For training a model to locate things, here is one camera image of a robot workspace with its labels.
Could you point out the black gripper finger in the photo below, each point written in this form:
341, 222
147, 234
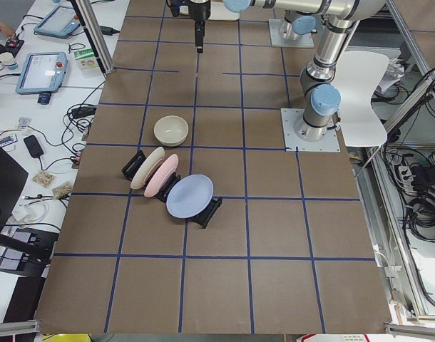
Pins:
199, 35

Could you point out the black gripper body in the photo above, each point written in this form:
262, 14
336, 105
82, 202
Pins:
200, 10

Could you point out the cream ceramic bowl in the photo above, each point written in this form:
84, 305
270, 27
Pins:
171, 130

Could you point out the green white box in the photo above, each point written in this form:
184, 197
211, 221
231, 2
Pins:
85, 59

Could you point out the blue teach pendant far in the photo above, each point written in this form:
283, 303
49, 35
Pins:
61, 22

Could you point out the blue teach pendant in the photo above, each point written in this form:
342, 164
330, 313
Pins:
61, 22
42, 73

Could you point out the cream plate in rack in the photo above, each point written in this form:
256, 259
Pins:
147, 168

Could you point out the pink plate in rack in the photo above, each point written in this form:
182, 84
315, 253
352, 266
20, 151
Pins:
161, 176

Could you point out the black dish rack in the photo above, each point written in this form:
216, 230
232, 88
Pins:
202, 218

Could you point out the blue teach pendant near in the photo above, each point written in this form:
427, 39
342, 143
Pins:
42, 73

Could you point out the white plastic chair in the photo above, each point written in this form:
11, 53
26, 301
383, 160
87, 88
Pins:
357, 75

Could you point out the blue plate in rack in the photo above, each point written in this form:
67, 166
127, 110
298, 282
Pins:
190, 196

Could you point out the paper cup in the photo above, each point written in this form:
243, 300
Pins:
8, 60

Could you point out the black power adapter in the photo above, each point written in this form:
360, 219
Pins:
33, 146

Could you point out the black monitor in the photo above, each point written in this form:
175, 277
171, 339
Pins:
12, 180

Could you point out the white power strip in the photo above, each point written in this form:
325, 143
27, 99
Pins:
404, 174

